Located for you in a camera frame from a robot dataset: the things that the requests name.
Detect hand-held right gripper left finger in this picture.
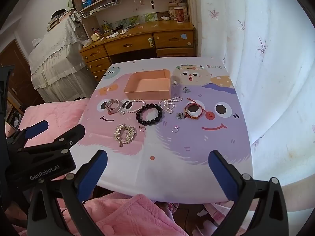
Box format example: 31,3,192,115
27,149,109,236

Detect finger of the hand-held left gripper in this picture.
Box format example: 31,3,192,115
6,120,49,150
15,124,86,156

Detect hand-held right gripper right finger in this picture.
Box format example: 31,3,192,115
208,150,289,236

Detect white strap watch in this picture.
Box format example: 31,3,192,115
105,99,121,115

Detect rhinestone hair comb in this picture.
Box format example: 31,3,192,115
113,124,137,148

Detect red bead bracelet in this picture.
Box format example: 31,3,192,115
184,103,201,120

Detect black bead bracelet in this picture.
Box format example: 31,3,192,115
136,104,163,126

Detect red cord bracelet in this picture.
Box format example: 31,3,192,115
187,98,206,115

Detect pink storage box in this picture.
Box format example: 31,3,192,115
124,70,171,100

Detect pearl necklace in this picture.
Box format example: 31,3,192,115
159,96,184,115

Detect pink quilt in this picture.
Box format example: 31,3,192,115
5,100,222,236

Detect cartoon printed tablecloth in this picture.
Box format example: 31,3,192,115
78,56,253,204

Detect white lace cover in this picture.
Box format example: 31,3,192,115
27,17,99,103

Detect brown wooden door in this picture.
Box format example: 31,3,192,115
0,38,45,109

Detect wooden desk with drawers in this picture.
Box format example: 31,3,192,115
79,20,197,83

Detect white crumpled tissue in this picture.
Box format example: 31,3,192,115
107,29,129,39

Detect stack of books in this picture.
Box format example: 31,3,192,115
47,9,74,31

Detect green photo strip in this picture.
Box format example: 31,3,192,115
108,12,158,27

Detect red patterned cup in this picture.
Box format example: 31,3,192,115
173,7,186,24

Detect pearl bracelet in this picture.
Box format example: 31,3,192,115
124,99,146,113

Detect white wire rack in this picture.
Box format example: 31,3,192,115
80,0,123,19

